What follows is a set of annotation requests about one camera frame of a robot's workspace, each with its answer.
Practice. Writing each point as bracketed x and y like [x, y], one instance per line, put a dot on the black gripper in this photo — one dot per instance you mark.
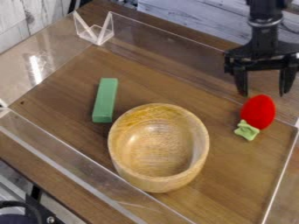
[245, 59]

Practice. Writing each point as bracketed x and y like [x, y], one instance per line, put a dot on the black table clamp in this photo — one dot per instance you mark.
[22, 209]

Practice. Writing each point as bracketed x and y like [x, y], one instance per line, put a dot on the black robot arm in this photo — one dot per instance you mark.
[265, 18]

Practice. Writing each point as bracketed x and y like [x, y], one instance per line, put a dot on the green rectangular block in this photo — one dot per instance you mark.
[106, 100]

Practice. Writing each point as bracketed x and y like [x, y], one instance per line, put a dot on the clear acrylic tray wall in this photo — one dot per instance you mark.
[51, 142]

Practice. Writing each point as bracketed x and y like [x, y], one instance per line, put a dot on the red felt strawberry toy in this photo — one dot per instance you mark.
[257, 115]

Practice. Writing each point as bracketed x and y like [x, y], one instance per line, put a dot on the clear acrylic corner bracket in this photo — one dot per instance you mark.
[96, 34]

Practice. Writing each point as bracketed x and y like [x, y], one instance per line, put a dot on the wooden bowl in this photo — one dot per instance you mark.
[158, 144]

